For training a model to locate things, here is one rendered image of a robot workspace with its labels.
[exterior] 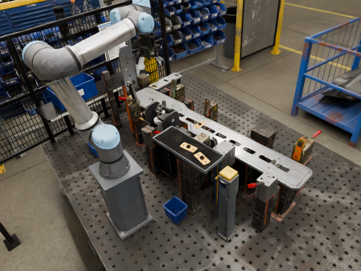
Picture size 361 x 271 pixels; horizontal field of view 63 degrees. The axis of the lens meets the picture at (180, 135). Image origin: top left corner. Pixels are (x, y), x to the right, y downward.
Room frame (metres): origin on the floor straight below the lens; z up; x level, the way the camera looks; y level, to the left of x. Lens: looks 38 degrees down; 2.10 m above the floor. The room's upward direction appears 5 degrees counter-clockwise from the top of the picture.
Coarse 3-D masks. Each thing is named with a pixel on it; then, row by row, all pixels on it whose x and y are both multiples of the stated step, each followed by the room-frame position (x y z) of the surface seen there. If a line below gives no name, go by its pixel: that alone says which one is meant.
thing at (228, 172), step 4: (224, 168) 0.94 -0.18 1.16; (228, 168) 0.94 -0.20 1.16; (232, 168) 0.94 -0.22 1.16; (220, 172) 0.92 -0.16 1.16; (224, 172) 0.92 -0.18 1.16; (228, 172) 0.91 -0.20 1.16; (232, 172) 0.91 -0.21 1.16; (236, 172) 0.91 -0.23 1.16; (224, 176) 0.90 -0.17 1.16; (228, 176) 0.89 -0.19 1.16; (232, 176) 0.89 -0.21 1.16
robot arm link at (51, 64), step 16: (128, 16) 1.26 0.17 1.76; (144, 16) 1.20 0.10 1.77; (112, 32) 1.14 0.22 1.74; (128, 32) 1.17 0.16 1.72; (144, 32) 1.19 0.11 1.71; (48, 48) 1.05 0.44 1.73; (64, 48) 1.04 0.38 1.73; (80, 48) 1.05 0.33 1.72; (96, 48) 1.08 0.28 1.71; (48, 64) 0.99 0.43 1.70; (64, 64) 0.99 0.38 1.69; (80, 64) 1.02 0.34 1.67
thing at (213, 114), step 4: (212, 104) 1.66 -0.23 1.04; (216, 104) 1.66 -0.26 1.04; (212, 108) 1.63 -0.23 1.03; (216, 108) 1.66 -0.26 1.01; (212, 112) 1.63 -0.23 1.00; (216, 112) 1.67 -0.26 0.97; (208, 116) 1.63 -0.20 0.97; (212, 116) 1.63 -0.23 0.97; (216, 116) 1.67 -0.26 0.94; (216, 120) 1.67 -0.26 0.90; (208, 128) 1.64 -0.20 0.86
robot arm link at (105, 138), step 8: (96, 128) 1.10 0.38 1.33; (104, 128) 1.10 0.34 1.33; (112, 128) 1.09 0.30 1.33; (96, 136) 1.04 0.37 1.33; (104, 136) 1.04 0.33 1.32; (112, 136) 1.04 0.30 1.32; (96, 144) 1.03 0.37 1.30; (104, 144) 1.01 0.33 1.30; (112, 144) 1.02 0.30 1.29; (120, 144) 1.06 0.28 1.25; (104, 152) 1.01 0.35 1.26; (112, 152) 1.02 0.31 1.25; (120, 152) 1.05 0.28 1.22; (104, 160) 1.02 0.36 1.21; (112, 160) 1.02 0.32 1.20
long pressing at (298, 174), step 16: (144, 96) 1.93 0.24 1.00; (160, 96) 1.90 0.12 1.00; (192, 112) 1.65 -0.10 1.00; (192, 128) 1.48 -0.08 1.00; (224, 128) 1.45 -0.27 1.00; (256, 144) 1.27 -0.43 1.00; (240, 160) 1.15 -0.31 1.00; (256, 160) 1.14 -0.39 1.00; (288, 160) 1.11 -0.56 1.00; (288, 176) 1.00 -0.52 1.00; (304, 176) 0.99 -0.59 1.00
